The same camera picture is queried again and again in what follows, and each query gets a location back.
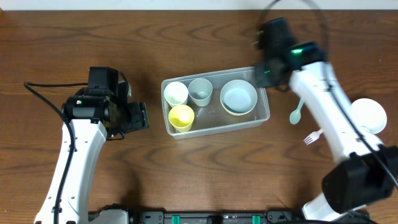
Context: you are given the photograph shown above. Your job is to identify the mint green plastic spoon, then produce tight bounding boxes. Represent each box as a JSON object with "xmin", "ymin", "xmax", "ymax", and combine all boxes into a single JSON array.
[{"xmin": 289, "ymin": 98, "xmax": 305, "ymax": 125}]

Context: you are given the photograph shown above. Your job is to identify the yellow plastic cup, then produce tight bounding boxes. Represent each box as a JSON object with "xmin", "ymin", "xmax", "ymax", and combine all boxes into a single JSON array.
[{"xmin": 168, "ymin": 105, "xmax": 195, "ymax": 133}]

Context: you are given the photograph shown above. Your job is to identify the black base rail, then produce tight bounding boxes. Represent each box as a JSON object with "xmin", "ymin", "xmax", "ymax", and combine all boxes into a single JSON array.
[{"xmin": 88, "ymin": 208, "xmax": 373, "ymax": 224}]

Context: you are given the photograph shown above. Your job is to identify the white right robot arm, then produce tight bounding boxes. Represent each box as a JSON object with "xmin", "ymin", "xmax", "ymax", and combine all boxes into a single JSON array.
[{"xmin": 255, "ymin": 18, "xmax": 397, "ymax": 223}]

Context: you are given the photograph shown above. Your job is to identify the pink plastic fork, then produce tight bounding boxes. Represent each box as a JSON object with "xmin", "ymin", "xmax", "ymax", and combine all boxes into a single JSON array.
[{"xmin": 303, "ymin": 129, "xmax": 323, "ymax": 145}]

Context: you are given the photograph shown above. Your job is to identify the cream plastic cup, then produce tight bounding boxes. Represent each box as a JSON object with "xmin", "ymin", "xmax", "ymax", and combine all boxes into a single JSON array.
[{"xmin": 164, "ymin": 82, "xmax": 188, "ymax": 108}]

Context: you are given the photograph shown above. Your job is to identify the white plastic bowl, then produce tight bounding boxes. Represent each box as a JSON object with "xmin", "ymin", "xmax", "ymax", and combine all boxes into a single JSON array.
[{"xmin": 351, "ymin": 98, "xmax": 387, "ymax": 134}]

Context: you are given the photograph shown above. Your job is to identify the clear plastic container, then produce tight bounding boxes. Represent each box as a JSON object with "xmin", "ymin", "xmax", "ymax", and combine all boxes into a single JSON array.
[{"xmin": 161, "ymin": 67, "xmax": 271, "ymax": 139}]

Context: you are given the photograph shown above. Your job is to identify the grey plastic bowl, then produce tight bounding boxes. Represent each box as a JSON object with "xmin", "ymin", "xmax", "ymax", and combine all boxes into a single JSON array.
[{"xmin": 220, "ymin": 80, "xmax": 258, "ymax": 113}]

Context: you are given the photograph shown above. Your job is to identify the grey plastic cup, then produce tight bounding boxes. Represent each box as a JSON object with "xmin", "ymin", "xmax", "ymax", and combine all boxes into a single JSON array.
[{"xmin": 188, "ymin": 78, "xmax": 213, "ymax": 107}]

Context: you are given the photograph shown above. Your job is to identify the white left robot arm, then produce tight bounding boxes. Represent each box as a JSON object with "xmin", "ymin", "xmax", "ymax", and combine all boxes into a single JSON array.
[{"xmin": 34, "ymin": 67, "xmax": 149, "ymax": 223}]

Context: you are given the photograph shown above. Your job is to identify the yellow plastic bowl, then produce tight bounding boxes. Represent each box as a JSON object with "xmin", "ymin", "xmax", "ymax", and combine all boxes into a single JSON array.
[{"xmin": 221, "ymin": 104, "xmax": 254, "ymax": 116}]

